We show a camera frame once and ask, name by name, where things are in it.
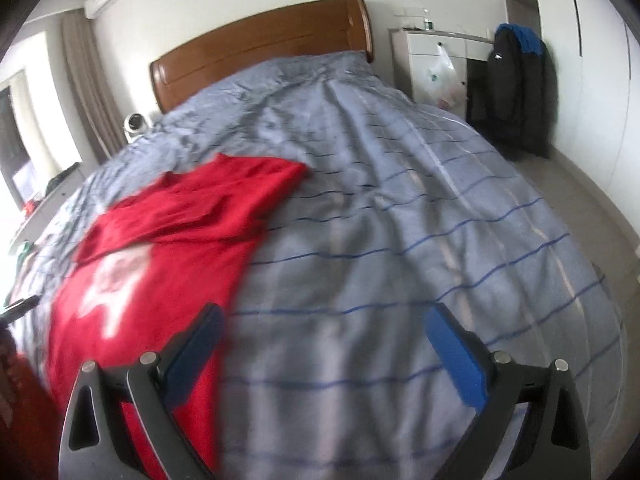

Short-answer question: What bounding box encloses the white plastic bag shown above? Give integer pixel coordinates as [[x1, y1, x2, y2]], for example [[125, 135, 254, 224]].
[[412, 41, 466, 110]]

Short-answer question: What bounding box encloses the grey plaid bed duvet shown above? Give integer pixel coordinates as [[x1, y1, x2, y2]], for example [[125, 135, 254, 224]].
[[13, 52, 626, 479]]

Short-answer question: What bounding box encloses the blue garment on chair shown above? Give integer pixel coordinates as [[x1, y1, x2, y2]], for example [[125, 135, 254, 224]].
[[495, 23, 544, 56]]

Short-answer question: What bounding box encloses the white low window cabinet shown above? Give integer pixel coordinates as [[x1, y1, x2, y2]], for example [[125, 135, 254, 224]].
[[9, 162, 86, 252]]

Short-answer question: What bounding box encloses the white bedside dresser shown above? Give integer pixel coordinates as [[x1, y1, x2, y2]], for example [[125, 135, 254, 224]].
[[390, 29, 492, 122]]

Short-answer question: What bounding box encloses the brown wooden headboard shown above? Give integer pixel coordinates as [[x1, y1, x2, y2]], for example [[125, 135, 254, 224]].
[[150, 0, 374, 113]]

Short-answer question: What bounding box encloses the black jacket on chair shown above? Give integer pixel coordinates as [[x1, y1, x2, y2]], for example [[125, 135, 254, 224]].
[[468, 32, 558, 159]]

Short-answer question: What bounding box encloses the white wardrobe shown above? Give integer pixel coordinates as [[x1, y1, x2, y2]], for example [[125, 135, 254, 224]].
[[539, 0, 639, 231]]

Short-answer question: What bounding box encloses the red sweater white print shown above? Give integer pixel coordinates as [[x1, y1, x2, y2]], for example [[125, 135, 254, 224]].
[[47, 154, 307, 479]]

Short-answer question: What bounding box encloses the beige curtain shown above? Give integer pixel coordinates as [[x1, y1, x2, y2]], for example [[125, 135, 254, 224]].
[[60, 9, 127, 165]]

